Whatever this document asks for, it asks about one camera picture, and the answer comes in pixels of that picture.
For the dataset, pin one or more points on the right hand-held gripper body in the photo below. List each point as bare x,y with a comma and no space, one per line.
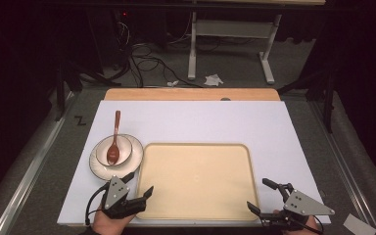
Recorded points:
302,204

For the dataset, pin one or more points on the person's right hand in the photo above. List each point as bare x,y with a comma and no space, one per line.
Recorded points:
309,225

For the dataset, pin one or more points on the flat white paper sheet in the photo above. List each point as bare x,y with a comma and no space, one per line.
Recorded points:
359,225

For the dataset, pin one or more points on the beige plastic tray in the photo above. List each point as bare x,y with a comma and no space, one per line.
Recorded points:
197,182

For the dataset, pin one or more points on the white plate with dark rim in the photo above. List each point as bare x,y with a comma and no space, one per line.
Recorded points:
129,166

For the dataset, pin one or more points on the brown wooden spoon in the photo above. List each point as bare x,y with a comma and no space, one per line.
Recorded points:
113,153

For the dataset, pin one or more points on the small white bowl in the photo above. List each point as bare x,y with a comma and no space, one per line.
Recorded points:
124,148

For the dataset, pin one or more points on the white metal table frame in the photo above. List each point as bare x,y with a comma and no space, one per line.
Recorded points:
231,28

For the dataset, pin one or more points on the white table cover board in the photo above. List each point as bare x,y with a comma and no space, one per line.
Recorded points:
209,122

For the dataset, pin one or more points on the black metal stand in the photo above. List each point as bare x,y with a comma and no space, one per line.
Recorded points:
60,94
329,98

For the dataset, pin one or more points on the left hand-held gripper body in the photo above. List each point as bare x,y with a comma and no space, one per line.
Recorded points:
116,193

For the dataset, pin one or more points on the small crumpled white paper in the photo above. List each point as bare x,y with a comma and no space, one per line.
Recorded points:
173,83

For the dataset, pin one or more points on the large crumpled white paper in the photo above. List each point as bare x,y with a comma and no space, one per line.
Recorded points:
213,80

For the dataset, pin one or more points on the aluminium floor rail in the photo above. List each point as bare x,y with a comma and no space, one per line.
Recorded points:
349,173
29,169

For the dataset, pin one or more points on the person's left hand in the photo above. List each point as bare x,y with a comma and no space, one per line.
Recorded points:
109,224

